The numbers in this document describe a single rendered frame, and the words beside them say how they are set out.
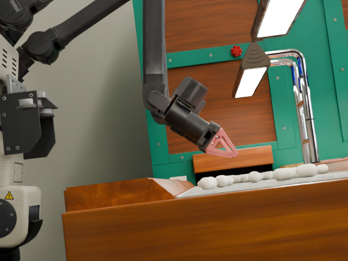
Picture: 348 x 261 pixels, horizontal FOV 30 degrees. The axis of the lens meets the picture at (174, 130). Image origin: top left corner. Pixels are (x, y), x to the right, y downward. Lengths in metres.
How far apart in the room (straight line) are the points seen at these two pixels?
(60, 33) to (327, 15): 1.08
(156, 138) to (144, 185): 1.82
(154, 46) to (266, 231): 1.03
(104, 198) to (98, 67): 2.72
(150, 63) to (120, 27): 1.82
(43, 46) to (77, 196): 1.38
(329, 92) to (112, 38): 1.31
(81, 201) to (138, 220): 0.07
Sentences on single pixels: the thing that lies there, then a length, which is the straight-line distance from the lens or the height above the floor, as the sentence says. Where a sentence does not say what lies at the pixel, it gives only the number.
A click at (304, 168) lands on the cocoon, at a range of 1.09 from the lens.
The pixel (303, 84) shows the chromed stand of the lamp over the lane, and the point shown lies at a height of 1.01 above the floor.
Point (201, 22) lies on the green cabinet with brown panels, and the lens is 2.60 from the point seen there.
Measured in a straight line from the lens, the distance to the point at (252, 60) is 1.76.
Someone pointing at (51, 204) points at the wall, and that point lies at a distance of 3.38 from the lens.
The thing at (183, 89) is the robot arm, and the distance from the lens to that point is 1.64.
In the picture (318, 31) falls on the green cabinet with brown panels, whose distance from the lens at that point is 2.62.
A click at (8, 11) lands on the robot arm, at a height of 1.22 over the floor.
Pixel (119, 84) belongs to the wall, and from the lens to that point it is 3.39.
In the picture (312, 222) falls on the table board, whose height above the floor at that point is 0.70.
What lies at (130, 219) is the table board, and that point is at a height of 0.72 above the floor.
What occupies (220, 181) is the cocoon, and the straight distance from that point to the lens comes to 1.11.
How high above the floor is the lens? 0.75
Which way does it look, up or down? 5 degrees up
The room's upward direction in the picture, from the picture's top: 7 degrees counter-clockwise
